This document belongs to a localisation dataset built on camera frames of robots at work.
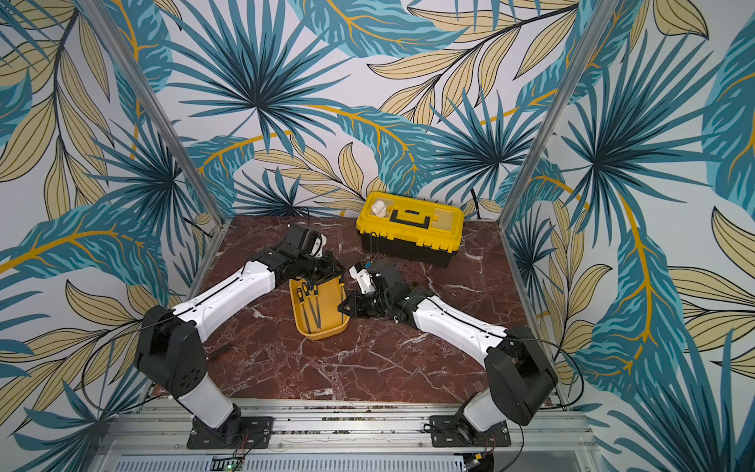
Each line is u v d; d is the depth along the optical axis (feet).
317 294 3.20
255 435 2.37
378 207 3.09
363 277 2.46
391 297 2.09
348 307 2.49
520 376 1.40
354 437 2.41
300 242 2.18
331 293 3.20
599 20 2.27
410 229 3.18
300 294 3.19
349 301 2.45
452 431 2.41
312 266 2.35
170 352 1.44
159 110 2.81
